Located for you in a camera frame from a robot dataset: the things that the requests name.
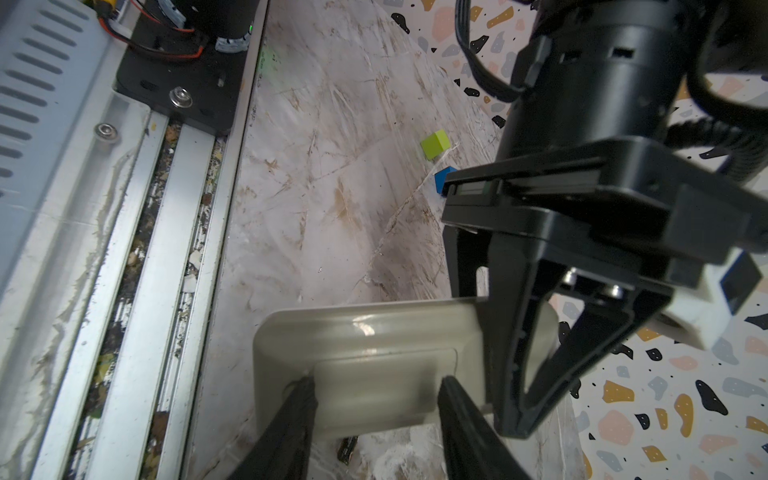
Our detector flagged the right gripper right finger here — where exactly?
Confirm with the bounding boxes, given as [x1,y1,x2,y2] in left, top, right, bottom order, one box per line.
[437,376,529,479]

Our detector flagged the blue cube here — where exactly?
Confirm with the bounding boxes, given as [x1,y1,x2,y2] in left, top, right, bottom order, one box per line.
[434,166,457,198]

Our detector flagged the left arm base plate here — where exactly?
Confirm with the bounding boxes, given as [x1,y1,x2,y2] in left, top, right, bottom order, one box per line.
[113,0,265,136]

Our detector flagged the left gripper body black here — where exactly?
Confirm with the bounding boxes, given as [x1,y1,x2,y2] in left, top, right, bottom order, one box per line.
[442,137,767,288]

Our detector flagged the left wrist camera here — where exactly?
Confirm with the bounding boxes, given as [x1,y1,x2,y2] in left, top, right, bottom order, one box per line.
[648,248,762,350]

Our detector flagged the white remote control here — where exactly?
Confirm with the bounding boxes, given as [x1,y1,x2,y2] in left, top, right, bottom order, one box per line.
[253,297,492,440]

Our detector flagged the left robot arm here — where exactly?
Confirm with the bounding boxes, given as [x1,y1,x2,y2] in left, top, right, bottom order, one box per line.
[442,1,767,438]

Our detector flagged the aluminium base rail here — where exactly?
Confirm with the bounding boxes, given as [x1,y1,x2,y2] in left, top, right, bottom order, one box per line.
[1,90,250,479]

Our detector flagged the green cube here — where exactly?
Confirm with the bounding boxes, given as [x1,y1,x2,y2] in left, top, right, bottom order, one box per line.
[420,129,452,161]

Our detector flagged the perforated metal cover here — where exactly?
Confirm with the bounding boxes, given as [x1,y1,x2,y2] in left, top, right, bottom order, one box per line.
[0,0,142,283]

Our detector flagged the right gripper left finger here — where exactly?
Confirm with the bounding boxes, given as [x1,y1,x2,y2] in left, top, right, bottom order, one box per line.
[229,376,318,480]

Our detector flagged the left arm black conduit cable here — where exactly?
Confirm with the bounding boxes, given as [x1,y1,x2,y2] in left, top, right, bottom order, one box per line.
[662,116,768,184]

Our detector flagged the AAA battery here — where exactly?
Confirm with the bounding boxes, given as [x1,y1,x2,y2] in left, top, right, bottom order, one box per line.
[337,436,358,465]

